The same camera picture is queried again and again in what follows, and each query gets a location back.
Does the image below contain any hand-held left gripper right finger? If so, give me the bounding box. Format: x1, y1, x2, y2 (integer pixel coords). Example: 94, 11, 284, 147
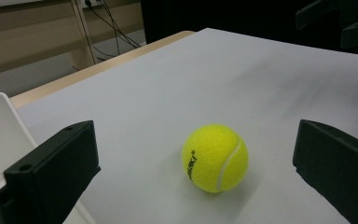
292, 119, 358, 224

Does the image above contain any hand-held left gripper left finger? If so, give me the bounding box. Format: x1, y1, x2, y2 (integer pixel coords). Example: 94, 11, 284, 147
3, 119, 102, 224

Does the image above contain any white plastic tray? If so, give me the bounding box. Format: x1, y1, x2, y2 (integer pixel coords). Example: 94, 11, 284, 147
0, 91, 97, 224

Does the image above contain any yellow tennis ball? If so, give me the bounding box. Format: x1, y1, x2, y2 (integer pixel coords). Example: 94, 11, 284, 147
181, 123, 250, 194

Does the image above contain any black curtain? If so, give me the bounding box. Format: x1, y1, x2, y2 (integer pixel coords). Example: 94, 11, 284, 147
140, 0, 358, 58

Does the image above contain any white table sheet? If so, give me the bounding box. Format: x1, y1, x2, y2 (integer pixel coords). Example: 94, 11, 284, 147
17, 27, 358, 224

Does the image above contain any light wooden bench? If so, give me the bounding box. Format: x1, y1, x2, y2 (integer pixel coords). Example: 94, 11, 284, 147
0, 0, 145, 79

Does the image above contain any black floor cable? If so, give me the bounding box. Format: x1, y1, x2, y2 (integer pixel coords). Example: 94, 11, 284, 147
85, 0, 143, 49
91, 0, 122, 63

